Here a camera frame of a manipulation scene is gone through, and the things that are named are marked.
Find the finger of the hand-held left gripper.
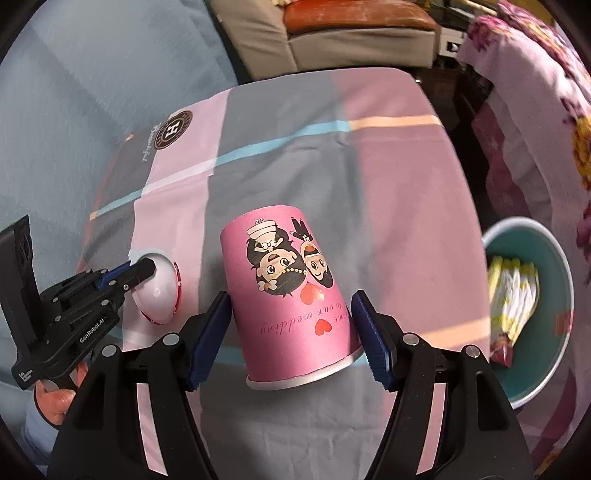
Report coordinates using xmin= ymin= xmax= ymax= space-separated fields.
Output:
xmin=95 ymin=256 xmax=158 ymax=296

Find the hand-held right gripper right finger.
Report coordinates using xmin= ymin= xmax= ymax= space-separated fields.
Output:
xmin=351 ymin=290 xmax=536 ymax=480

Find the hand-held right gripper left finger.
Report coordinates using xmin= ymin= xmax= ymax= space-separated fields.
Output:
xmin=46 ymin=290 xmax=232 ymax=480

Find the white round plastic container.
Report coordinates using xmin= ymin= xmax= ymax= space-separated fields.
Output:
xmin=130 ymin=250 xmax=182 ymax=326

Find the pink paper cup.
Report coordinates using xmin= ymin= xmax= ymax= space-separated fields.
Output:
xmin=220 ymin=207 xmax=365 ymax=389

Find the pale yellow ruffled wrapper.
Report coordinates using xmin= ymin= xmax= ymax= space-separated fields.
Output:
xmin=487 ymin=256 xmax=540 ymax=344

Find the person's left forearm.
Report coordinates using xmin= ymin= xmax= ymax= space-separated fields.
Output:
xmin=21 ymin=401 xmax=61 ymax=467

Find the person's left hand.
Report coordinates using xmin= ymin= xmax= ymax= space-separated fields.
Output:
xmin=36 ymin=362 xmax=88 ymax=425

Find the beige armchair with brown seat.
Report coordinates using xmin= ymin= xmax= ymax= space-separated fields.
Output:
xmin=208 ymin=0 xmax=439 ymax=84

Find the pink floral blanket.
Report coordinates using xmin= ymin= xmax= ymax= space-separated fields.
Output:
xmin=455 ymin=0 xmax=591 ymax=462

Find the silver audio device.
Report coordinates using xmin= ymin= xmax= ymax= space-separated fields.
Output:
xmin=436 ymin=25 xmax=467 ymax=58

